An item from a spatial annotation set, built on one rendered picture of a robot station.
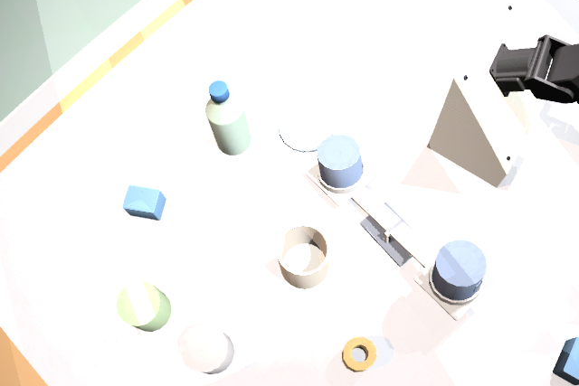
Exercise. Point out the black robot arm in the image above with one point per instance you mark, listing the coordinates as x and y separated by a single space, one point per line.
516 70

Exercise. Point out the light blue cylinder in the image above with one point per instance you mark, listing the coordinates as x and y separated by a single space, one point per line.
459 267

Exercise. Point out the pale yellow tape roll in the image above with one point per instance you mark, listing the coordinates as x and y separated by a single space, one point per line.
363 344

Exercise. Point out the white bottle with blue cap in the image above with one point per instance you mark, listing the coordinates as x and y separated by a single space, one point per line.
226 116

